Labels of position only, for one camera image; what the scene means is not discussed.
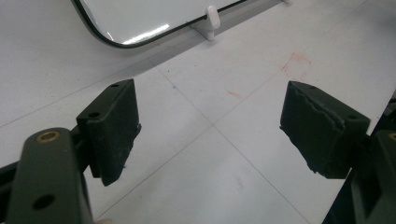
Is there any white plastic whiteboard foot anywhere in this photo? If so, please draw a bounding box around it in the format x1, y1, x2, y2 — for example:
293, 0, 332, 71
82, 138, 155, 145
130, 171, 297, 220
191, 5, 221, 42

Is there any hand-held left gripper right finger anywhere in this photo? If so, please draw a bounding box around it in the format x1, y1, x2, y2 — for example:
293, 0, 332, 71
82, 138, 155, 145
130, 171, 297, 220
279, 80, 372, 180

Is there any white whiteboard with dark rim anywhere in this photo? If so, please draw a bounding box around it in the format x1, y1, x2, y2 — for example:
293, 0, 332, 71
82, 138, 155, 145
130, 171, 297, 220
70, 0, 250, 49

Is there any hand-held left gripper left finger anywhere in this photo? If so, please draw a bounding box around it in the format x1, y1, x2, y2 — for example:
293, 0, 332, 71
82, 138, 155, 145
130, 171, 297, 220
76, 77, 142, 188

